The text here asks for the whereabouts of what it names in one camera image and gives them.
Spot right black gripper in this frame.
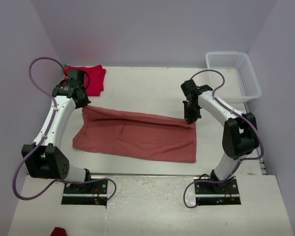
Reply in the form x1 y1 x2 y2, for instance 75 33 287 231
183 100 202 125

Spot salmon pink t shirt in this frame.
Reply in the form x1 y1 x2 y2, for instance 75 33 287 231
72 106 197 163

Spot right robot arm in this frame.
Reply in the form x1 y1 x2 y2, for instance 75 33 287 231
181 80 260 193

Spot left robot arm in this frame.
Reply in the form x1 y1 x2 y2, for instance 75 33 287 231
21 69 92 193

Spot folded red t shirt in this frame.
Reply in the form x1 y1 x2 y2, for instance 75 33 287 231
63 65 106 96

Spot white plastic basket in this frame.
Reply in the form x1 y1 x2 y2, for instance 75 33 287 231
206 52 262 103

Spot red cloth at bottom edge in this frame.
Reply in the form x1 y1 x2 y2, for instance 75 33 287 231
50 227 67 236

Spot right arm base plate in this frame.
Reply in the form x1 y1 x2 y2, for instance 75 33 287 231
194 177 241 206

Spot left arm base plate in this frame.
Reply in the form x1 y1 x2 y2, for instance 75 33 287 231
61 180 108 206

